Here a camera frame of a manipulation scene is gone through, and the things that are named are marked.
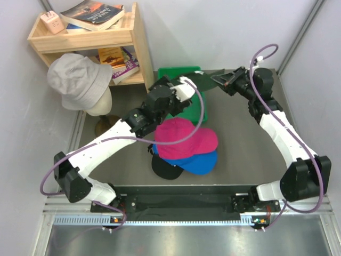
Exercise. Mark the wooden shelf unit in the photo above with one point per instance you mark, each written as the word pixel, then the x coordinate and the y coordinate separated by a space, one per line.
pixel 50 47

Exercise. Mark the dark cover paperback book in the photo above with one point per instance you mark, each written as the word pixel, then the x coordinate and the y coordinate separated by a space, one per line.
pixel 93 15

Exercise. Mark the purple cover book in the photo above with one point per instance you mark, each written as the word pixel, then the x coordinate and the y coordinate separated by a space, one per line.
pixel 131 67

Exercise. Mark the dark green cap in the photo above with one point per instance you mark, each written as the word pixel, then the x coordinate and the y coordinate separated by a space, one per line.
pixel 202 80

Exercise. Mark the green plastic bin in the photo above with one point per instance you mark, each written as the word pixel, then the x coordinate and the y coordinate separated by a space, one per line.
pixel 193 112

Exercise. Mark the beige mannequin head stand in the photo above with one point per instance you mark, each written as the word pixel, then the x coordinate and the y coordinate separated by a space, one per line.
pixel 102 109

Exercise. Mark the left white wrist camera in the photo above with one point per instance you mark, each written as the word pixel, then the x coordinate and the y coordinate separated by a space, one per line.
pixel 185 89

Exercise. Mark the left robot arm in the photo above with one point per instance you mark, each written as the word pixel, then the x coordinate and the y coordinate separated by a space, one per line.
pixel 72 170

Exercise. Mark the grey bucket hat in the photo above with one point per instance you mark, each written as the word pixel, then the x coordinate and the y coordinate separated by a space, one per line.
pixel 78 80

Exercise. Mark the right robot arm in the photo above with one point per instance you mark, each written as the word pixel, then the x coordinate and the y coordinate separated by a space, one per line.
pixel 307 174

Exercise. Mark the black baseball cap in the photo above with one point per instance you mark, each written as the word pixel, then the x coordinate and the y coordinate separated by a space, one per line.
pixel 165 170

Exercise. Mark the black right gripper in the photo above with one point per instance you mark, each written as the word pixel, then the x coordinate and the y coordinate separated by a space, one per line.
pixel 229 80

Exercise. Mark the pink power adapter cube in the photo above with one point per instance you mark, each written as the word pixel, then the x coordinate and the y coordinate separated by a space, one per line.
pixel 52 22

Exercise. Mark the blue cap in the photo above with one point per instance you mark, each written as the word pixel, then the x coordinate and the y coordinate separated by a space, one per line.
pixel 200 164

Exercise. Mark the aluminium rail with cable duct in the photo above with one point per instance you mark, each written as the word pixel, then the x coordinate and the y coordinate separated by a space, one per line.
pixel 96 214

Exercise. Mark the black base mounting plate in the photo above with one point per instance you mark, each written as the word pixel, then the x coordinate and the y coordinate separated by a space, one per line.
pixel 224 198

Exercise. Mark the magenta cap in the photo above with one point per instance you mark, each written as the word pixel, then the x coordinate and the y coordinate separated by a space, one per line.
pixel 177 138

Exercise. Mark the blue book under stack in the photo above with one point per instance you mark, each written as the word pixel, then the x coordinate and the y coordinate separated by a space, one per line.
pixel 73 29

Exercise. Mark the orange cover book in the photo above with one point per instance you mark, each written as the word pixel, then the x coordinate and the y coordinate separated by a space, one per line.
pixel 112 56

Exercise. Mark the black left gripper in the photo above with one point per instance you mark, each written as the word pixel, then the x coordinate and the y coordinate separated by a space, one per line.
pixel 178 104

